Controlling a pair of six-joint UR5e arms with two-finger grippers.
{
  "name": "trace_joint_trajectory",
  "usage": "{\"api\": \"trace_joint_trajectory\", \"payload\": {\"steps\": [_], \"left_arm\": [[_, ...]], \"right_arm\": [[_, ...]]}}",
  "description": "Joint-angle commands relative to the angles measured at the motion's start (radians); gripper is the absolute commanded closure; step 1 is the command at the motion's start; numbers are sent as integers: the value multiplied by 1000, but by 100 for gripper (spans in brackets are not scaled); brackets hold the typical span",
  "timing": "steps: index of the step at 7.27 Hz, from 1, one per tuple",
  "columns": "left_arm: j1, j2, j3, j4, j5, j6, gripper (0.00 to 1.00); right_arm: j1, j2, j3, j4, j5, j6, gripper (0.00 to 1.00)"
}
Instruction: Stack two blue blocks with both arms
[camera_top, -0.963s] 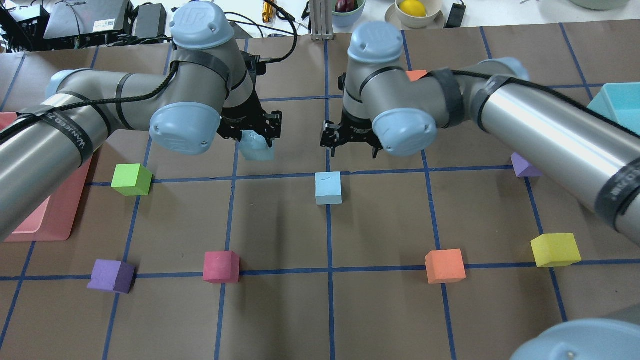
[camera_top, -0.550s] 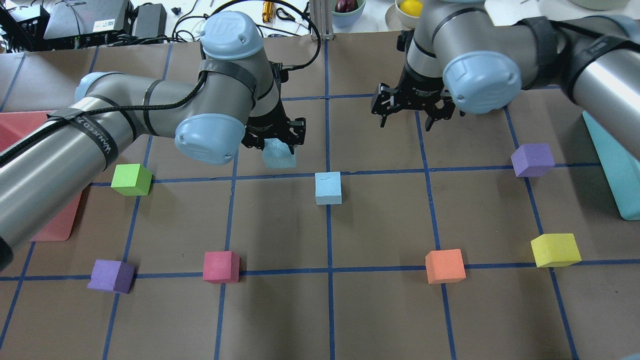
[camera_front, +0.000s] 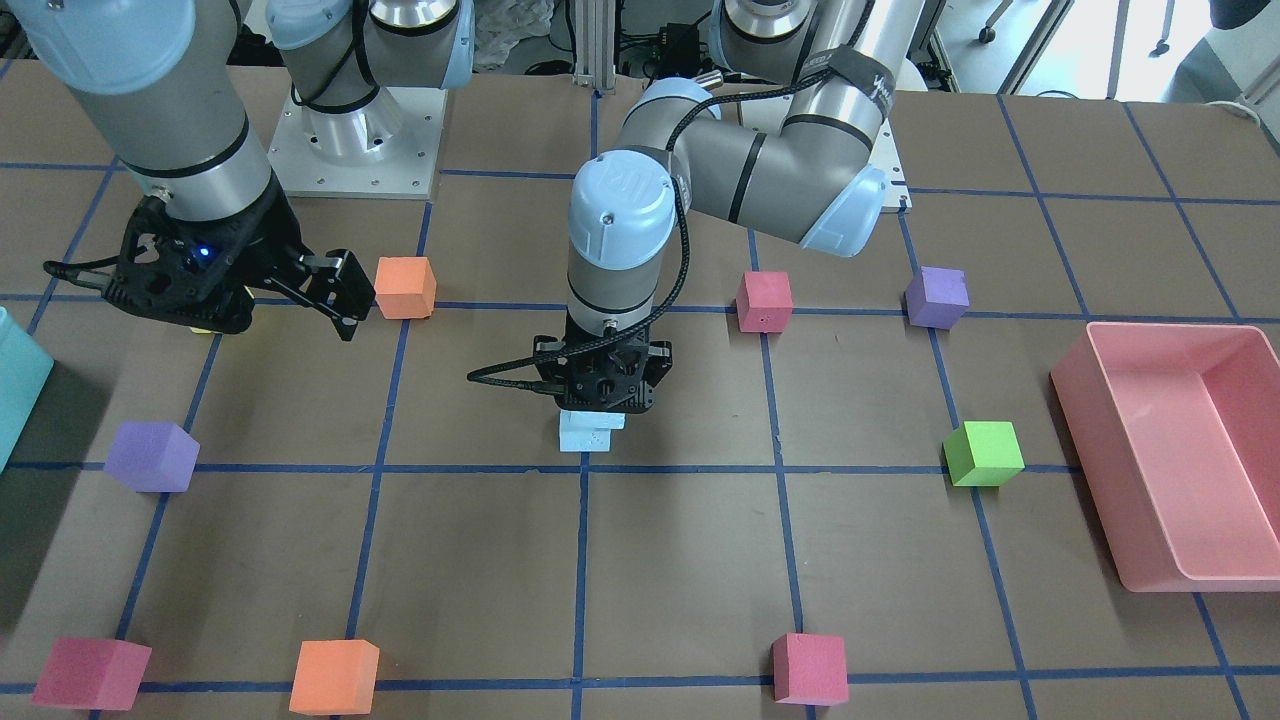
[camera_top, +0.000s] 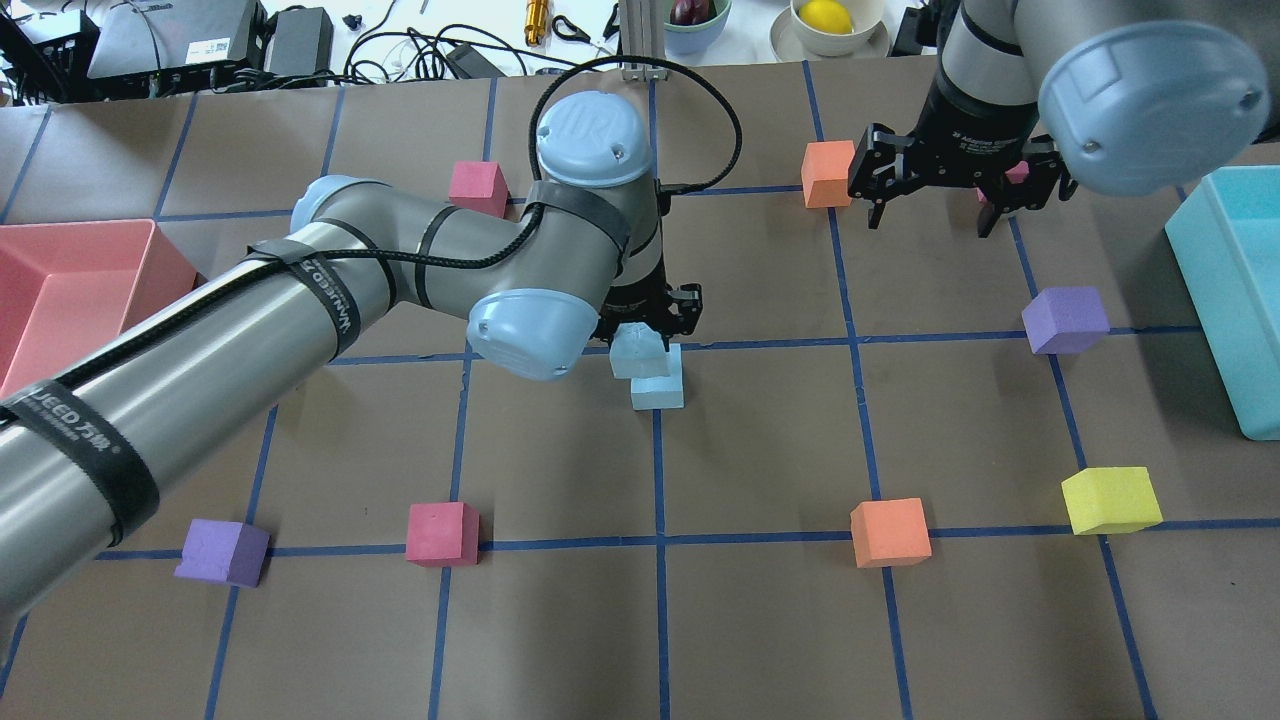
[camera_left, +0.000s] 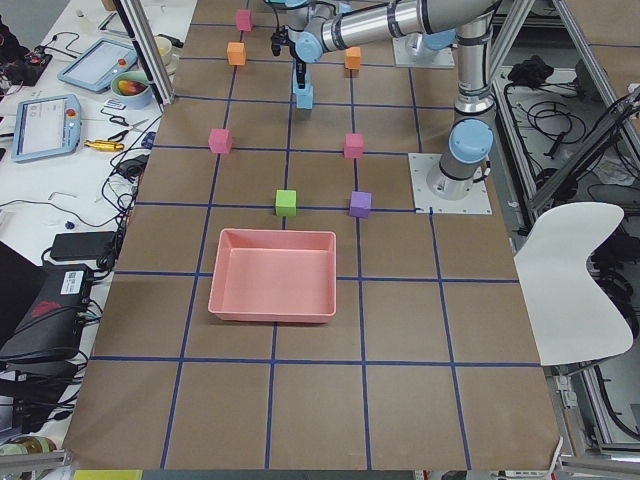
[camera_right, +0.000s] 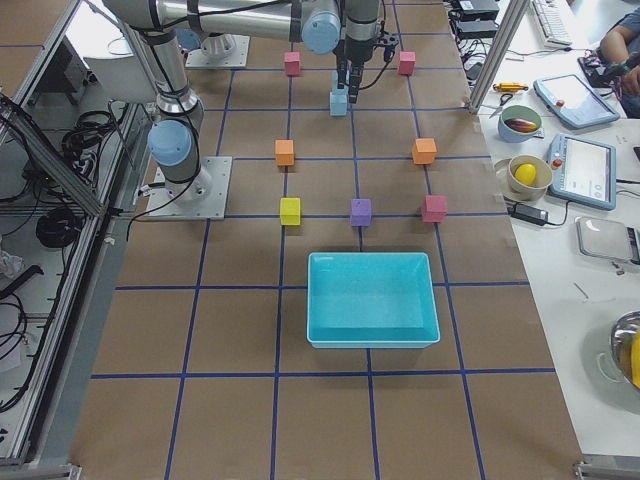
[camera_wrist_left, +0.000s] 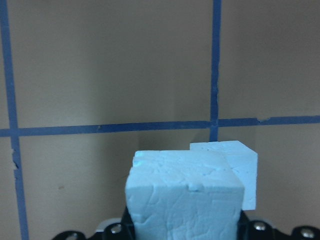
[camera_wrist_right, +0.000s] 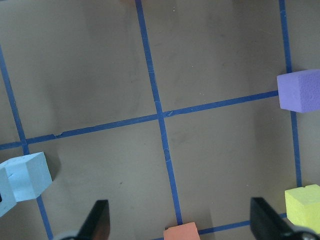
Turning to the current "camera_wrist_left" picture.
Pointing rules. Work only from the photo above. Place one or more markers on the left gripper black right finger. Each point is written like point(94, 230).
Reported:
point(260, 230)

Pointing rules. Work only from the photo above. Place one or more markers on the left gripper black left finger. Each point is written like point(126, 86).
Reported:
point(110, 229)

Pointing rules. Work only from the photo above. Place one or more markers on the light blue block arm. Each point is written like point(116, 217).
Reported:
point(243, 162)
point(183, 195)

